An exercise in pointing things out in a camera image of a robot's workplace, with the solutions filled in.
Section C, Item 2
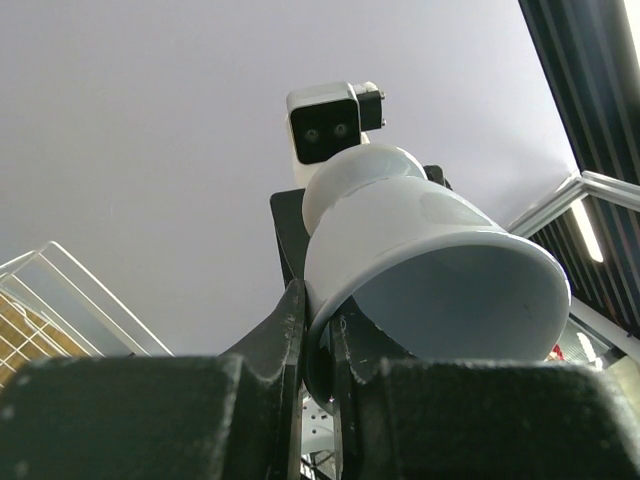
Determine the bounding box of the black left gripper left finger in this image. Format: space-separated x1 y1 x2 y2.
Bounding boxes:
1 280 306 479

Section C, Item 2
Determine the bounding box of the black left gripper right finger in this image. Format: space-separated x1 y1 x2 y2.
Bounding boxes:
330 313 639 479

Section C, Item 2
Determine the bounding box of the light grey footed cup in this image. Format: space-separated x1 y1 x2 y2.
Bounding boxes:
301 144 571 408

